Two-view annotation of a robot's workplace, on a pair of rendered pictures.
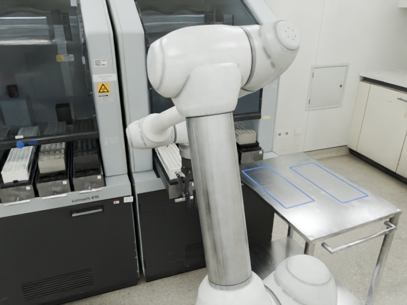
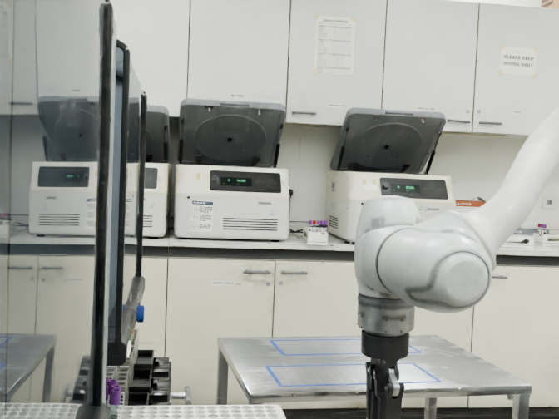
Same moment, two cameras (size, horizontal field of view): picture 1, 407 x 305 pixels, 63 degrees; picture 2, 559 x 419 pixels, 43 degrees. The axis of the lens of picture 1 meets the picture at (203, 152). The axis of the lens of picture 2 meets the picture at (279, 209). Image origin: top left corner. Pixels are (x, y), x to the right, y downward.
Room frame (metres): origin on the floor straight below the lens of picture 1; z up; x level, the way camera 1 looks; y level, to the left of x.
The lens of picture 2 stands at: (1.15, 1.16, 1.24)
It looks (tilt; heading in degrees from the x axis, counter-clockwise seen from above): 3 degrees down; 281
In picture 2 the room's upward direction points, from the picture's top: 2 degrees clockwise
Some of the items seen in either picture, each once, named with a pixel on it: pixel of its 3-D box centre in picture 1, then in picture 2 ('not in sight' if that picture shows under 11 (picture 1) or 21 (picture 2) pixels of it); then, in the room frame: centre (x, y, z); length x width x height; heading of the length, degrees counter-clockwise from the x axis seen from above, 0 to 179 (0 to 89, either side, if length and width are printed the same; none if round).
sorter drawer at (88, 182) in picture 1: (86, 154); not in sight; (1.66, 0.65, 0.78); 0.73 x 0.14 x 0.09; 20
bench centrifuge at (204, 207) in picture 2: not in sight; (230, 170); (2.10, -2.38, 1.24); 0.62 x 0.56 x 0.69; 110
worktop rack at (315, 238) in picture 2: not in sight; (314, 235); (1.64, -2.33, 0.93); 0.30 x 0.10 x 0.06; 104
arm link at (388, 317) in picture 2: (190, 149); (385, 313); (1.18, 0.05, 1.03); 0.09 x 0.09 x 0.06
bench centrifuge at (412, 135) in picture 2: not in sight; (388, 176); (1.30, -2.67, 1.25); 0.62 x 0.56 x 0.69; 109
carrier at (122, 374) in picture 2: not in sight; (121, 393); (1.63, 0.05, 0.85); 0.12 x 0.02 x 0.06; 110
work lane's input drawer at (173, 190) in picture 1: (166, 159); not in sight; (1.60, 0.20, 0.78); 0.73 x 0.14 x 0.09; 20
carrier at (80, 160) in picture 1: (86, 160); not in sight; (1.44, 0.57, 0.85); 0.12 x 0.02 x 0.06; 110
